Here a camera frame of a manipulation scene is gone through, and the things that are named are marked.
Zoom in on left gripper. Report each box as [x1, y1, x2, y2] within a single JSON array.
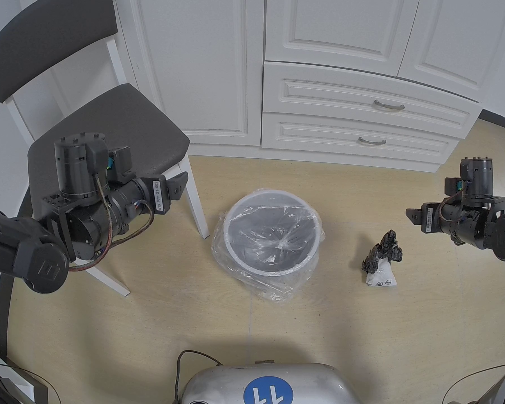
[[69, 171, 189, 261]]

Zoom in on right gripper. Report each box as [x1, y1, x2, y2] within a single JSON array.
[[406, 201, 489, 250]]

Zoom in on clear plastic bag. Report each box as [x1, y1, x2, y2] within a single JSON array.
[[210, 188, 326, 305]]

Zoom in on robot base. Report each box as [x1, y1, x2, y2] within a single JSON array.
[[181, 359, 361, 404]]

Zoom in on crumpled black plastic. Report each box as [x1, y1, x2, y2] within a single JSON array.
[[361, 229, 405, 274]]

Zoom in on pale grey trash bin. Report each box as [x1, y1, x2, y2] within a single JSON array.
[[222, 188, 323, 304]]

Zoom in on white printed wrapper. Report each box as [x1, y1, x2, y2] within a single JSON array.
[[364, 258, 399, 288]]

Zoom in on white wardrobe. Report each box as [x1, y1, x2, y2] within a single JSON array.
[[16, 0, 505, 174]]

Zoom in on white chair dark grey cushions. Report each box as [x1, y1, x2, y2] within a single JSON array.
[[0, 0, 211, 298]]

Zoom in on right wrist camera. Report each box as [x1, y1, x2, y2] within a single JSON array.
[[444, 176, 466, 198]]

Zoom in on black cable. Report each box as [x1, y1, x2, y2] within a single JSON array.
[[174, 350, 224, 404], [0, 361, 55, 404], [443, 362, 505, 404]]

